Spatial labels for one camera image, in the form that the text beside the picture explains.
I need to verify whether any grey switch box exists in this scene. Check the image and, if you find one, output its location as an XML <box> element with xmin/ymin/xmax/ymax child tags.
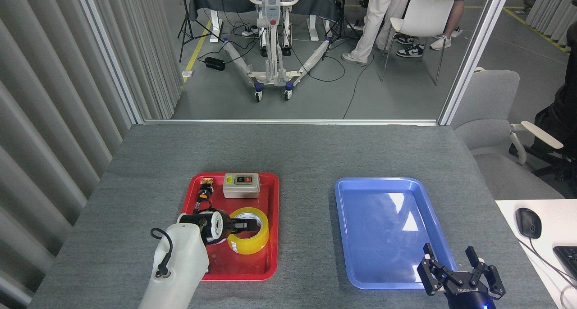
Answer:
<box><xmin>222</xmin><ymin>173</ymin><xmax>261</xmax><ymax>199</ymax></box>

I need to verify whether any red plastic tray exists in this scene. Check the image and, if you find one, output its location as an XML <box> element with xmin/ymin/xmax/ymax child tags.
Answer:
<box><xmin>179</xmin><ymin>173</ymin><xmax>280</xmax><ymax>282</ymax></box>

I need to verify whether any grey office chair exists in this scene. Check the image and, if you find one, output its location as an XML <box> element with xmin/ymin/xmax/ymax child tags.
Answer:
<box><xmin>451</xmin><ymin>68</ymin><xmax>565</xmax><ymax>200</ymax></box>

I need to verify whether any blue plastic tray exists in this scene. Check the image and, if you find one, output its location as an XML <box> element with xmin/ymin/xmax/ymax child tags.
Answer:
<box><xmin>334</xmin><ymin>177</ymin><xmax>460</xmax><ymax>290</ymax></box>

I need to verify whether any black computer mouse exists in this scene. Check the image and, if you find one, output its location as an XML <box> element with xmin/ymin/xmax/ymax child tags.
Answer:
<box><xmin>515</xmin><ymin>208</ymin><xmax>542</xmax><ymax>240</ymax></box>

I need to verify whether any yellow push button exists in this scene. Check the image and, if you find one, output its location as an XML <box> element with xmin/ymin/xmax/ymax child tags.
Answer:
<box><xmin>198</xmin><ymin>177</ymin><xmax>215</xmax><ymax>201</ymax></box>

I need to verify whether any black tripod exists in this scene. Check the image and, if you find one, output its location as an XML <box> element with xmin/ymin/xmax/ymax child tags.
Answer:
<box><xmin>177</xmin><ymin>0</ymin><xmax>226</xmax><ymax>63</ymax></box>
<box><xmin>322</xmin><ymin>0</ymin><xmax>361</xmax><ymax>60</ymax></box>

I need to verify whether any black chair base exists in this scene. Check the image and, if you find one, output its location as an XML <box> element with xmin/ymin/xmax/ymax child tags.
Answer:
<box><xmin>509</xmin><ymin>140</ymin><xmax>577</xmax><ymax>197</ymax></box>

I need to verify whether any white plastic chair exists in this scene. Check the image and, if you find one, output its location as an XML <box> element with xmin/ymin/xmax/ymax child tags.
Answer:
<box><xmin>380</xmin><ymin>0</ymin><xmax>454</xmax><ymax>86</ymax></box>

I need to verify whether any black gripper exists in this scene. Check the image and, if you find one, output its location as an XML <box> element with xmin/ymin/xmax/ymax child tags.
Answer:
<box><xmin>223</xmin><ymin>218</ymin><xmax>261</xmax><ymax>236</ymax></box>
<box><xmin>417</xmin><ymin>243</ymin><xmax>505</xmax><ymax>309</ymax></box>

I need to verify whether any white desk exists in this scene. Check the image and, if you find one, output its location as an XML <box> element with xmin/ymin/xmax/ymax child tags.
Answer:
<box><xmin>495</xmin><ymin>199</ymin><xmax>577</xmax><ymax>309</ymax></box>

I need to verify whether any black keyboard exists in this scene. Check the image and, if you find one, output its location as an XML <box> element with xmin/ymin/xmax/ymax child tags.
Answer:
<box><xmin>553</xmin><ymin>246</ymin><xmax>577</xmax><ymax>280</ymax></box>

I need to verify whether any person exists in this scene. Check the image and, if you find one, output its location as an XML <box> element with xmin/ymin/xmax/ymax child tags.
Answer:
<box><xmin>430</xmin><ymin>0</ymin><xmax>472</xmax><ymax>51</ymax></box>
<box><xmin>341</xmin><ymin>0</ymin><xmax>413</xmax><ymax>67</ymax></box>
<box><xmin>394</xmin><ymin>33</ymin><xmax>425</xmax><ymax>58</ymax></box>
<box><xmin>533</xmin><ymin>22</ymin><xmax>577</xmax><ymax>143</ymax></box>

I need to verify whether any black floor cable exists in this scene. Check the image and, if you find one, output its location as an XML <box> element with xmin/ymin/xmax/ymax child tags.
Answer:
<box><xmin>343</xmin><ymin>52</ymin><xmax>375</xmax><ymax>119</ymax></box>

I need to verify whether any grey pleated curtain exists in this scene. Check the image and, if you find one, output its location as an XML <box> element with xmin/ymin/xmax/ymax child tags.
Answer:
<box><xmin>0</xmin><ymin>0</ymin><xmax>183</xmax><ymax>309</ymax></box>
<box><xmin>526</xmin><ymin>0</ymin><xmax>577</xmax><ymax>46</ymax></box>

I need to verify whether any silver frame post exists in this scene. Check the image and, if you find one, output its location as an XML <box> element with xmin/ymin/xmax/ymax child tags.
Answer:
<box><xmin>74</xmin><ymin>0</ymin><xmax>145</xmax><ymax>125</ymax></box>
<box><xmin>438</xmin><ymin>0</ymin><xmax>514</xmax><ymax>126</ymax></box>

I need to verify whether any white wheeled stand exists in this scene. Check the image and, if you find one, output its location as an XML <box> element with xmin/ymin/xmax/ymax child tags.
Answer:
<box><xmin>221</xmin><ymin>0</ymin><xmax>334</xmax><ymax>103</ymax></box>

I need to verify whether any yellow tape roll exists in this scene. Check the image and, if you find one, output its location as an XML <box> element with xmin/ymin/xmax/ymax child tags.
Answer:
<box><xmin>227</xmin><ymin>207</ymin><xmax>270</xmax><ymax>255</ymax></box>

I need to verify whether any silver frame rail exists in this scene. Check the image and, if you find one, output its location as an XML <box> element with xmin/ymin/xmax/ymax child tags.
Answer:
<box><xmin>143</xmin><ymin>118</ymin><xmax>440</xmax><ymax>126</ymax></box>

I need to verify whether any black mouse cable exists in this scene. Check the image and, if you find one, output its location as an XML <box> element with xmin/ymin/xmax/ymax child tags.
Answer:
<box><xmin>518</xmin><ymin>237</ymin><xmax>577</xmax><ymax>286</ymax></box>

